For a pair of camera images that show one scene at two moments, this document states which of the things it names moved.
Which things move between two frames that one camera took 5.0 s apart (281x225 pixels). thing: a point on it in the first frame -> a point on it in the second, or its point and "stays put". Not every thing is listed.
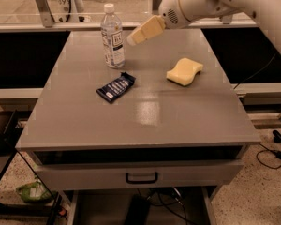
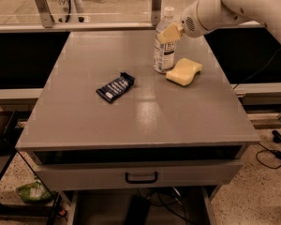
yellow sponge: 184,71 stays put
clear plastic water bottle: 111,33 -> 165,52
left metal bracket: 43,7 stays put
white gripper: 170,12 -> 193,22
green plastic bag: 35,191 stays put
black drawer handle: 142,181 stays put
